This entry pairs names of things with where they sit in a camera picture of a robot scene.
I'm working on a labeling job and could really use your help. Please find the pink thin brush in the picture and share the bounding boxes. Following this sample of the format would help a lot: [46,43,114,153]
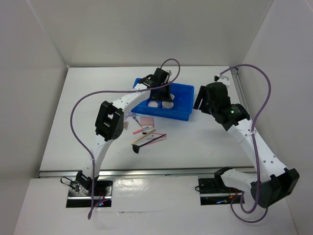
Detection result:
[142,137,167,146]

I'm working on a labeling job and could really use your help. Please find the black fan brush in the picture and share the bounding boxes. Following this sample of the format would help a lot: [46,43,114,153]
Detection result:
[132,134,167,154]

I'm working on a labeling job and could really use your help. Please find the round beige powder puff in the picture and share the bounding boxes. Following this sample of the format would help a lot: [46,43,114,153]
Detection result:
[161,102,174,109]

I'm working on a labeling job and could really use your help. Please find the octagonal gold mirror compact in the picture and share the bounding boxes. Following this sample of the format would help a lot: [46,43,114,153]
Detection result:
[147,100,159,108]

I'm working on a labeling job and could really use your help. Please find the eyeshadow palette clear case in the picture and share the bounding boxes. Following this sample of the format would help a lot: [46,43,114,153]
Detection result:
[123,121,129,130]

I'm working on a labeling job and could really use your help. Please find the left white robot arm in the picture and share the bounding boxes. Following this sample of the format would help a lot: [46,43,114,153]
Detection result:
[75,68,171,195]

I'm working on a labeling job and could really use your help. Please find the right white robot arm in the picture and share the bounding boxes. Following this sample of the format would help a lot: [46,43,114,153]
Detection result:
[193,76,300,208]

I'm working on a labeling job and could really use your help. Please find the blue divided plastic bin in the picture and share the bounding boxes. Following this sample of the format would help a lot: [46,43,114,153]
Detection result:
[132,83,194,121]

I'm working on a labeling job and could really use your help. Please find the pink pouch with brush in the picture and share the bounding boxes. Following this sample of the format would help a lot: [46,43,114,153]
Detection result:
[139,117,154,126]

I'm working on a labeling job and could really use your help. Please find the gold eyebrow pencil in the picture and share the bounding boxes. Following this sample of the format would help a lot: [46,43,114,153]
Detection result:
[131,129,156,145]

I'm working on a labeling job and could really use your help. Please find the clear white pencil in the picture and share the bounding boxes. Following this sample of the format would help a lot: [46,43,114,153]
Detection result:
[145,136,162,144]

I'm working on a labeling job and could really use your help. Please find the aluminium right rail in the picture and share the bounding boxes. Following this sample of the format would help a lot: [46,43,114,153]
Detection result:
[231,67,250,113]

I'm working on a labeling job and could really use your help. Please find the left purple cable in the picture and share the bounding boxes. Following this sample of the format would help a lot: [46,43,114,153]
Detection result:
[70,58,181,220]

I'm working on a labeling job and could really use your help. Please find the purple cable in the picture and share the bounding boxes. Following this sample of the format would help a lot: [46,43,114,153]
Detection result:
[219,64,272,223]
[70,58,181,220]

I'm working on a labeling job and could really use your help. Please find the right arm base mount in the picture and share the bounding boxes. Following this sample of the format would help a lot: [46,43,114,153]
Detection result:
[194,178,242,206]

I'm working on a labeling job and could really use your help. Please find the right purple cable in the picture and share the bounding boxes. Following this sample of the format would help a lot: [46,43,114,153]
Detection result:
[219,64,272,223]

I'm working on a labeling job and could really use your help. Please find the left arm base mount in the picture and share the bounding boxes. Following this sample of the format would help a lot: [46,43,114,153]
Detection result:
[60,170,113,208]

